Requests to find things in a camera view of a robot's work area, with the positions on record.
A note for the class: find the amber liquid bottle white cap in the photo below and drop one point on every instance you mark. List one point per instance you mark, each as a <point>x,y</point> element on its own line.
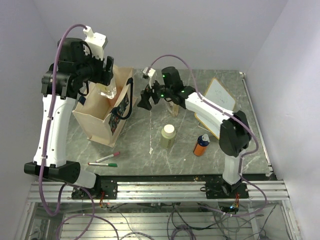
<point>172,108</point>

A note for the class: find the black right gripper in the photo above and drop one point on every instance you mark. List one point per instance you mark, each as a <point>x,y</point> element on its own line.
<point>144,102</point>

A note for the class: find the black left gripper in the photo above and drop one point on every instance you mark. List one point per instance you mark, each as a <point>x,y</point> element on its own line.
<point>101,76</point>

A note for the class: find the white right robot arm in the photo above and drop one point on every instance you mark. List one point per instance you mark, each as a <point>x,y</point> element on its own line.
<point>231,128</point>

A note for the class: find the aluminium mounting rail frame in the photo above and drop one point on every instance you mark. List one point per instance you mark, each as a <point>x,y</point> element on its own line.
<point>174,207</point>

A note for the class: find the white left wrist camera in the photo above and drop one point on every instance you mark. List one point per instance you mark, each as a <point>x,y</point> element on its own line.
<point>96,41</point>

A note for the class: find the clear square bottle black cap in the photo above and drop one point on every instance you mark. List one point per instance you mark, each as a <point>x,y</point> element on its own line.
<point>107,91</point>

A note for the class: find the green-capped white marker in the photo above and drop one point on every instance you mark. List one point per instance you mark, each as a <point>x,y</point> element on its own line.
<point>113,165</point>

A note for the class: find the pale green bottle cream cap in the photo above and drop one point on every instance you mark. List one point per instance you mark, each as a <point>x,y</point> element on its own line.
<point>168,134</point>

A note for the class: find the pink liquid bottle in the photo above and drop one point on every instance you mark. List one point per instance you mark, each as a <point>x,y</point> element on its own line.
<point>112,101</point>

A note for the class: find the orange blue pump bottle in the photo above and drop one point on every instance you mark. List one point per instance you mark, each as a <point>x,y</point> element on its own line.
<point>202,143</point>

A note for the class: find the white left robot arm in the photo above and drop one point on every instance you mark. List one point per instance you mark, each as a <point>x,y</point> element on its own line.
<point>79,62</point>

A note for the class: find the red-capped white marker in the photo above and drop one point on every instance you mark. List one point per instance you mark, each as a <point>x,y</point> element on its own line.
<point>107,157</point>

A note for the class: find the beige canvas tote bag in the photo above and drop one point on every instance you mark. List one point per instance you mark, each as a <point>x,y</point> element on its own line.
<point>100,122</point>

